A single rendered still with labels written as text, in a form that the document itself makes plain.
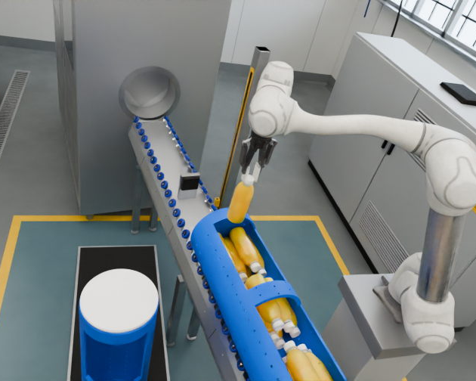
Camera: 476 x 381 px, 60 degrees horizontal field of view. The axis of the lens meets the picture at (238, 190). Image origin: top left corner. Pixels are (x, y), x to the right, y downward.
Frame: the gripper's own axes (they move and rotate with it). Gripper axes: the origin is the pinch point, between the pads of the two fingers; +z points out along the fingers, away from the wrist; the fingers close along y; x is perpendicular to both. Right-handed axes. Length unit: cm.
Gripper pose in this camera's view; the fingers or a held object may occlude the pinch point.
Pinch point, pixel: (250, 173)
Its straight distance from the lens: 149.2
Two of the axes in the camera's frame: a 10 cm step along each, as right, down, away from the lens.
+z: -2.1, 7.7, 6.0
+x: 3.9, 6.3, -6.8
